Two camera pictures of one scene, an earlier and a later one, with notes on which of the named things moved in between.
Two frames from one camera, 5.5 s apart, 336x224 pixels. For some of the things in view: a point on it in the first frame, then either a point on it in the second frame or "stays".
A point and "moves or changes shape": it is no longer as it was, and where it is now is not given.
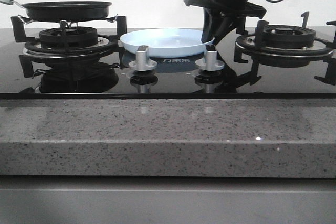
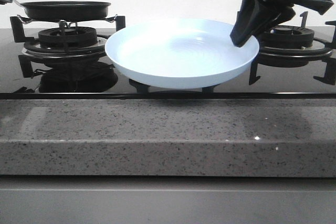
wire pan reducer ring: [25, 20] stays
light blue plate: [165, 42] moves or changes shape
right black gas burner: [289, 36] stays
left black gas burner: [68, 37] stays
